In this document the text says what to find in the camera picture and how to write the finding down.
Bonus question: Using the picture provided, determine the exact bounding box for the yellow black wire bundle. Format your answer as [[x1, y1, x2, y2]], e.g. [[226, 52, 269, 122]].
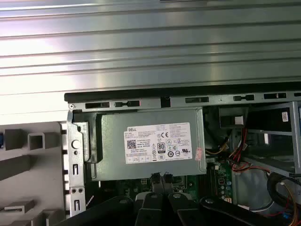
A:
[[205, 135, 230, 161]]

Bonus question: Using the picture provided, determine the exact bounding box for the grey metal drive cage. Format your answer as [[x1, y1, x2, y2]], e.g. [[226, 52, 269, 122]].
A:
[[231, 101, 301, 176]]

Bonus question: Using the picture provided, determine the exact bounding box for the black open PC case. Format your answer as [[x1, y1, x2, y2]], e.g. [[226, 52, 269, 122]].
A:
[[63, 82, 301, 226]]

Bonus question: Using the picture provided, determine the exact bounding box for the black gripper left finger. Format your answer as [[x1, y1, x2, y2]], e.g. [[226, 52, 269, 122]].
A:
[[67, 173, 163, 226]]

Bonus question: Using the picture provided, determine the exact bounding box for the grey power supply unit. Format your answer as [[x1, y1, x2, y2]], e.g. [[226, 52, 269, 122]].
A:
[[90, 106, 208, 182]]

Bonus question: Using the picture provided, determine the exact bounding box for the green motherboard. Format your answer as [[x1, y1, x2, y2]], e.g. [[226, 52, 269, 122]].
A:
[[97, 160, 235, 209]]

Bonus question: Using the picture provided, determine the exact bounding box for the red orange wire bundle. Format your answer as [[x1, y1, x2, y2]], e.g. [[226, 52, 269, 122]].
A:
[[228, 128, 250, 171]]

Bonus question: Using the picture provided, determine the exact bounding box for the grey parts rack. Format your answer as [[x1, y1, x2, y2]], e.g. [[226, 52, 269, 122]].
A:
[[0, 121, 71, 226]]

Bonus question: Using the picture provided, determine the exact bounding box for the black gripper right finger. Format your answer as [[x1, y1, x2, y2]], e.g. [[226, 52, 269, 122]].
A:
[[163, 173, 259, 226]]

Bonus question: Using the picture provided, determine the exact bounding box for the black cable bundle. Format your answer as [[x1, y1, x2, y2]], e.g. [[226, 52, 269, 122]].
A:
[[267, 171, 301, 216]]

